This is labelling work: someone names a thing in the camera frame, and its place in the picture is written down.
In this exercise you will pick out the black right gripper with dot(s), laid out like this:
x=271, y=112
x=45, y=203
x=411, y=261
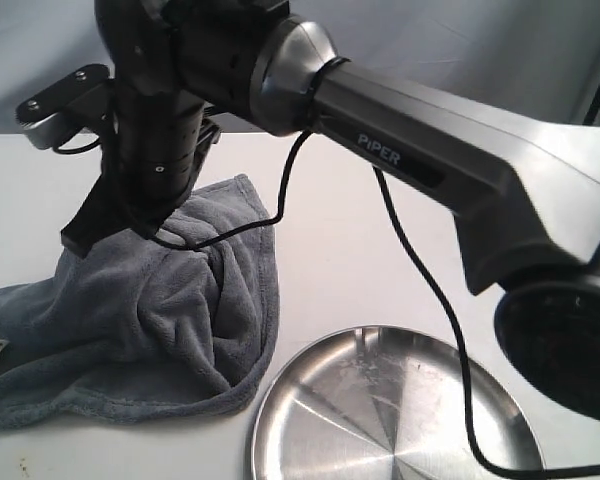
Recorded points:
x=150, y=161

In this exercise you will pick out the grey-blue fleece towel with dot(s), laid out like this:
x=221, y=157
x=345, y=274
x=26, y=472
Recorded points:
x=137, y=332

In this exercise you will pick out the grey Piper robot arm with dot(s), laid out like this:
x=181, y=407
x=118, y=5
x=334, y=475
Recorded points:
x=524, y=194

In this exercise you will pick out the round stainless steel plate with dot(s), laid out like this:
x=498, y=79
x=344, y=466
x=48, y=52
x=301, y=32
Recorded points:
x=372, y=402

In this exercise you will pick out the grey backdrop curtain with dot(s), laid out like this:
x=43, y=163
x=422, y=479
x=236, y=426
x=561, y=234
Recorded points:
x=537, y=58

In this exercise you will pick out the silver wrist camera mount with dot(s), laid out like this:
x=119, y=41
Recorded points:
x=56, y=114

